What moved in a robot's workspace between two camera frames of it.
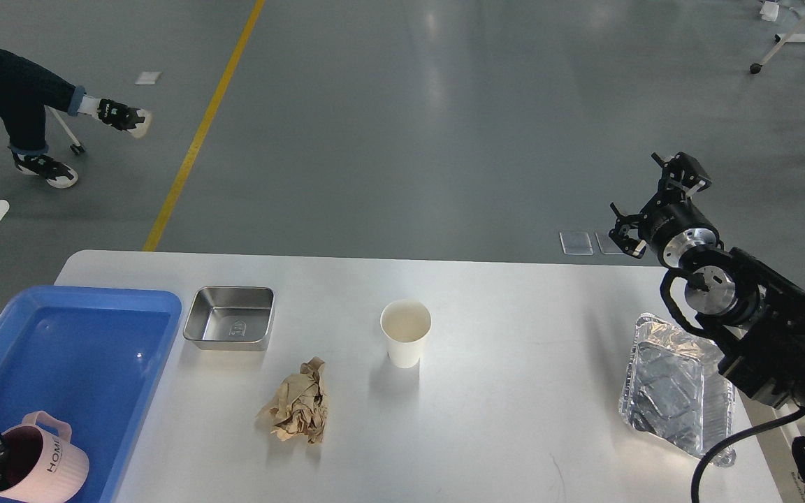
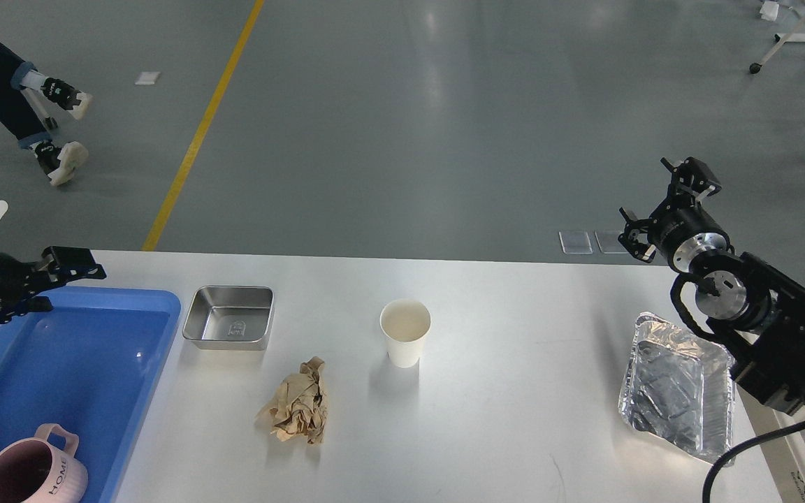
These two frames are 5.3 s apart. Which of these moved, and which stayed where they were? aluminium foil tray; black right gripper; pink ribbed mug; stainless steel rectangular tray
Moved: pink ribbed mug
Stayed: aluminium foil tray; stainless steel rectangular tray; black right gripper
